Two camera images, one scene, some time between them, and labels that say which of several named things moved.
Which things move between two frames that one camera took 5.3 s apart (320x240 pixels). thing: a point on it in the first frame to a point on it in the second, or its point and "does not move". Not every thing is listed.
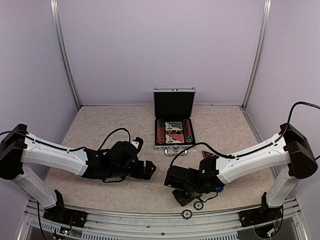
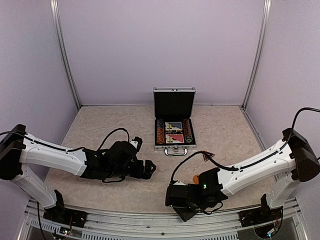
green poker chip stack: [189, 140] does not move
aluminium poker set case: [174, 122] does not move
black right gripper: [181, 200] to [184, 214]
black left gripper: [139, 173] does not move
